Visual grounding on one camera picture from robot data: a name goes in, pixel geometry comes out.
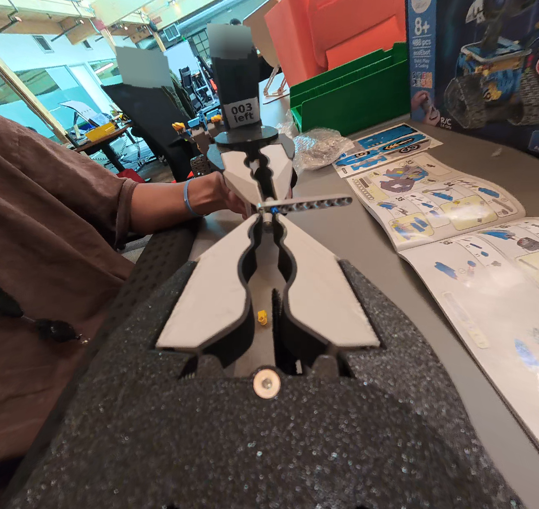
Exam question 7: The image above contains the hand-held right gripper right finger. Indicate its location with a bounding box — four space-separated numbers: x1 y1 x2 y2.
271 213 382 374

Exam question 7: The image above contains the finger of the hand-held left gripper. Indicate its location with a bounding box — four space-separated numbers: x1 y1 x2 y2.
221 150 264 215
257 144 295 203

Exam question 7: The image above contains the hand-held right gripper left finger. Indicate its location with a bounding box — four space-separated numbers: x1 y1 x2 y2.
154 214 258 367

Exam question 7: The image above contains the long grey building beam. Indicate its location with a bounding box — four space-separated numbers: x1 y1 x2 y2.
256 194 353 215

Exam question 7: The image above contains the person's left hand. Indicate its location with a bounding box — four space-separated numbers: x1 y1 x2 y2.
191 170 254 220

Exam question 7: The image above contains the clear plastic bag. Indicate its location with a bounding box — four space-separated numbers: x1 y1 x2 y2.
276 113 356 172

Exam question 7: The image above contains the partly built toy robot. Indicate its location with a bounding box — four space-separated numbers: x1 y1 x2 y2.
170 111 226 179

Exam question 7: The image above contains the blue wristband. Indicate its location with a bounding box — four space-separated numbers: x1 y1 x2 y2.
182 177 199 217

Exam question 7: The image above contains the black perforated pad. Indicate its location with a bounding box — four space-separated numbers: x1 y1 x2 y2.
90 224 202 349

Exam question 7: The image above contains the beige laptop stand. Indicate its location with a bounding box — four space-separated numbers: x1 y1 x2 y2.
243 0 291 105

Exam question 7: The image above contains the black office chair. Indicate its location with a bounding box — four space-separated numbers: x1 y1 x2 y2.
101 83 198 183

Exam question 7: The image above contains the green plastic bin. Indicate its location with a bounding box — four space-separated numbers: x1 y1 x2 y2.
288 42 411 137

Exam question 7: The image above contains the blue sticker sheet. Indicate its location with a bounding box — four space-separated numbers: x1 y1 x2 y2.
332 122 444 178

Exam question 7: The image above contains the orange felt bag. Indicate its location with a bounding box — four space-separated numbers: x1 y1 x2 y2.
264 0 407 88

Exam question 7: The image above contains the instruction booklet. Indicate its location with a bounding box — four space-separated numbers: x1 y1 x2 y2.
345 152 539 451

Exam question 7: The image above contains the yellow bin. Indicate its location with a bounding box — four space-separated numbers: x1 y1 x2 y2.
84 121 116 142

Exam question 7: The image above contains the robot kit box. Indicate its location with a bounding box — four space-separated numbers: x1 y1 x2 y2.
404 0 539 156

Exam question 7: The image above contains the black drawstring toggle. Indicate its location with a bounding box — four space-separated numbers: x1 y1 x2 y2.
0 288 83 343

